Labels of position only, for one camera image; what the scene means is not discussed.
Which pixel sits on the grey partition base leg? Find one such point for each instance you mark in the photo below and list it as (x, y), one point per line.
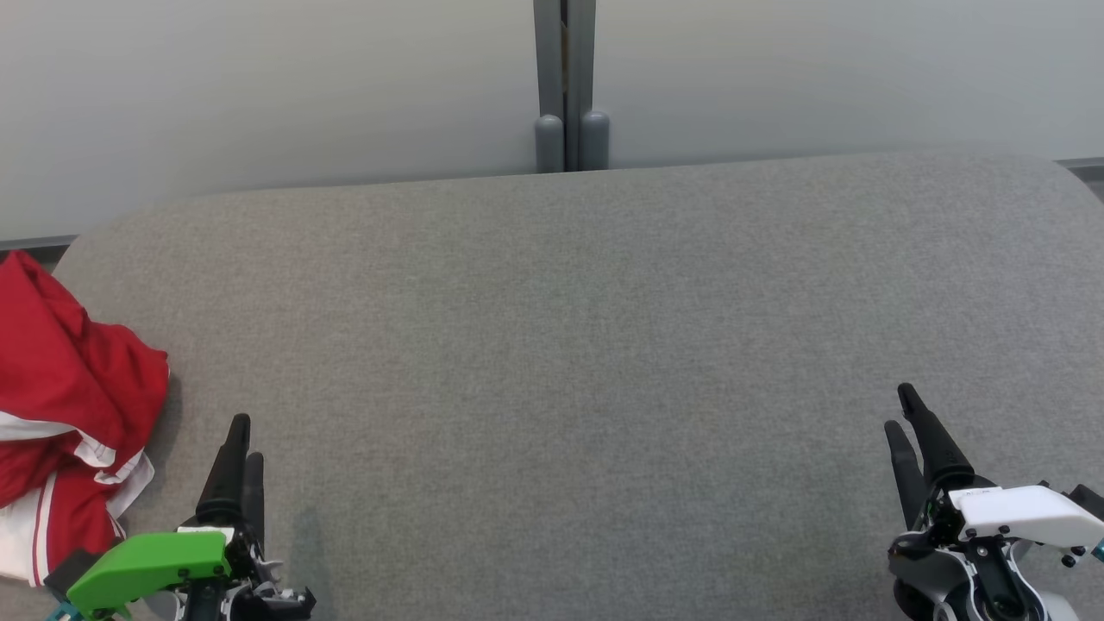
(39, 244)

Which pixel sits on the red white-trimmed garment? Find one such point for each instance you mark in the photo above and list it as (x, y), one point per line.
(69, 371)

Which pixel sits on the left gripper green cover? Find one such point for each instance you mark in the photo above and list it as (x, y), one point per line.
(147, 565)

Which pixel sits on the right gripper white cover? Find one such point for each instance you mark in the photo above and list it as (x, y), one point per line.
(1018, 513)

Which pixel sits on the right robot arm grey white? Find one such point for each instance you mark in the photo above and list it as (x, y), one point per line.
(992, 595)

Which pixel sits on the grey partition frame post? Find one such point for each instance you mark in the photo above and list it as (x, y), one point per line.
(548, 52)
(582, 52)

